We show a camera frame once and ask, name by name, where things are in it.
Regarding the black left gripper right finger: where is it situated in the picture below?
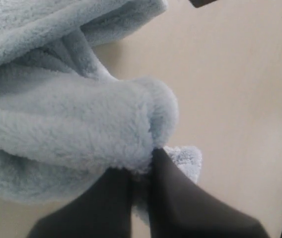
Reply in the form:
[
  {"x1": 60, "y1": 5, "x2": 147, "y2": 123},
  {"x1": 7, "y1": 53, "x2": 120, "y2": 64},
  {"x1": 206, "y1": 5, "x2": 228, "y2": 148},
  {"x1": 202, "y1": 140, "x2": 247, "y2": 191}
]
[{"x1": 148, "y1": 149, "x2": 268, "y2": 238}]

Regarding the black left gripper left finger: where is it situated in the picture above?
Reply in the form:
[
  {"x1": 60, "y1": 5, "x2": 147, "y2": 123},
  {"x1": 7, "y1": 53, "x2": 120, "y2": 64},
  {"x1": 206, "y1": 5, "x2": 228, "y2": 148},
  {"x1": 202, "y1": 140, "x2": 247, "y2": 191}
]
[{"x1": 28, "y1": 169, "x2": 133, "y2": 238}]

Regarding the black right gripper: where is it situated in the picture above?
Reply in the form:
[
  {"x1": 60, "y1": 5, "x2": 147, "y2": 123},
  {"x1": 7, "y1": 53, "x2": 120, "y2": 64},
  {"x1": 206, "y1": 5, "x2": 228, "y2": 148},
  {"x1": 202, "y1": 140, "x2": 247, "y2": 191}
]
[{"x1": 189, "y1": 0, "x2": 217, "y2": 8}]

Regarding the light blue fluffy towel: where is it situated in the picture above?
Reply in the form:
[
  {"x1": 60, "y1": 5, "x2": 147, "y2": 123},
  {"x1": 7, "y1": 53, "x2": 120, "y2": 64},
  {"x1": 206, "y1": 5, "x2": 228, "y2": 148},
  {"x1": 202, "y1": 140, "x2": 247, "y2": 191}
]
[{"x1": 0, "y1": 0, "x2": 203, "y2": 221}]

